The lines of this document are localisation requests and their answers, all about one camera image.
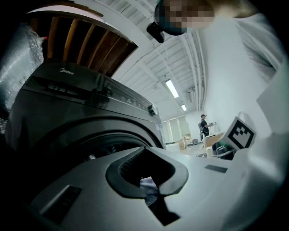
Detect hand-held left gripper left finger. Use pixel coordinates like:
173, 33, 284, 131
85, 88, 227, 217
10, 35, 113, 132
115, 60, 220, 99
29, 145, 169, 231

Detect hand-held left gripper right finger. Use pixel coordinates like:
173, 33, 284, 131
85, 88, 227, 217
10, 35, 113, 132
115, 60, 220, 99
144, 146, 235, 231

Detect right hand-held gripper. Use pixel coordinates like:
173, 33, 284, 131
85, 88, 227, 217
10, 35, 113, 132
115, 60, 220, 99
226, 115, 257, 151

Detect black washing machine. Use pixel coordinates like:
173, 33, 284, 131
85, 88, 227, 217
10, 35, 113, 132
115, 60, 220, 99
5, 58, 167, 163

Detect black bag green stripe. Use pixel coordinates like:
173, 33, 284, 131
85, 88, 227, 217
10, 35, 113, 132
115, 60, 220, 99
211, 139, 237, 161

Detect cardboard box white contents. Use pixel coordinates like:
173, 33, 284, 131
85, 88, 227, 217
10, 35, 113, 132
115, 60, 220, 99
206, 133, 224, 148

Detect closed cardboard box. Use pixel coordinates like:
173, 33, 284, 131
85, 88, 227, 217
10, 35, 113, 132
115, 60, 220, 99
179, 137, 193, 150

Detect person's white shirt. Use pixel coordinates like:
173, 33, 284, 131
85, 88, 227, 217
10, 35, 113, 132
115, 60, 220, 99
198, 12, 289, 231

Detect plastic-wrapped black appliance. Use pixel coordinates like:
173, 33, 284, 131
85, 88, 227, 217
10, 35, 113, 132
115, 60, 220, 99
0, 22, 45, 136

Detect wooden staircase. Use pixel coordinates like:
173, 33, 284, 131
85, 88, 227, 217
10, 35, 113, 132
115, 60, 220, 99
26, 4, 139, 78

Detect black head-worn camera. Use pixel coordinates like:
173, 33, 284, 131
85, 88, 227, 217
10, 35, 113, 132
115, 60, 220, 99
146, 0, 188, 44

